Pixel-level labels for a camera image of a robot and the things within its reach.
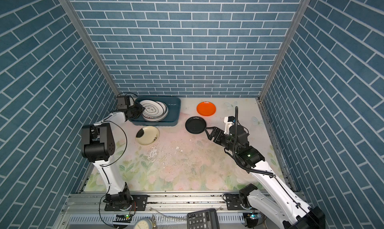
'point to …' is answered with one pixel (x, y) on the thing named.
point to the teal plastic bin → (174, 105)
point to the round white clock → (143, 223)
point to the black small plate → (195, 125)
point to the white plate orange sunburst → (165, 113)
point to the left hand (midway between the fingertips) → (145, 105)
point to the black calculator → (203, 219)
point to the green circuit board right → (252, 218)
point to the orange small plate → (206, 108)
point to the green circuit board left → (126, 218)
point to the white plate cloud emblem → (154, 111)
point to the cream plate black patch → (147, 135)
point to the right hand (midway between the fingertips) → (208, 129)
